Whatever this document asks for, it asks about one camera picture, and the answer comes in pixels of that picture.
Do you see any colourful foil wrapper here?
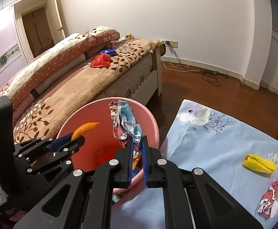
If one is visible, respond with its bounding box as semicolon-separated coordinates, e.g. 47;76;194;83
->
108;100;143;157

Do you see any yellow plastic bag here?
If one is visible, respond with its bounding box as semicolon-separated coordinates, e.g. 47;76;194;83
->
242;154;276;175

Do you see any red white wrapper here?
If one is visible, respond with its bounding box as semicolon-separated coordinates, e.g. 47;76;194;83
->
255;180;278;218

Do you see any brown leaf pattern blanket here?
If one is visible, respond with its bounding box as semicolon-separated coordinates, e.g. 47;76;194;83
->
13;39;166;144

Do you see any pink plastic bucket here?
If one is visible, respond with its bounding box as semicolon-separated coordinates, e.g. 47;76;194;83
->
56;97;160;195

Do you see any light blue floral sheet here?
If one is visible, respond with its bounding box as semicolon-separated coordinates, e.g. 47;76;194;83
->
110;99;278;229

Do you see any folded polka dot quilt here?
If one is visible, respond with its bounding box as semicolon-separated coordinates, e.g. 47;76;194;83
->
0;26;120;109

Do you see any red plastic bag on bed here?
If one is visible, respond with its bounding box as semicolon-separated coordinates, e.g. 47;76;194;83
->
90;53;111;68

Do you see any lilac wardrobe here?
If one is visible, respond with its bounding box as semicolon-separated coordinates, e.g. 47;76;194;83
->
0;6;27;88

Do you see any blue package on bed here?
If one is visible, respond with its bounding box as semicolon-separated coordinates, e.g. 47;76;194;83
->
100;48;117;56

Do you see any wooden door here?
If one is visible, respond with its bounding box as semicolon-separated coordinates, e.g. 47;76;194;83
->
22;7;55;57

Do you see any wooden bed frame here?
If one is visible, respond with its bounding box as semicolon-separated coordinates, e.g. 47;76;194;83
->
96;45;165;105

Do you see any black cable on floor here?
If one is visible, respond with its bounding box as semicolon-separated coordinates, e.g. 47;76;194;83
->
162;45;230;87

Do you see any wall power socket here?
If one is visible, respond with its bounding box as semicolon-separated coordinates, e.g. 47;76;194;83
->
161;40;178;48

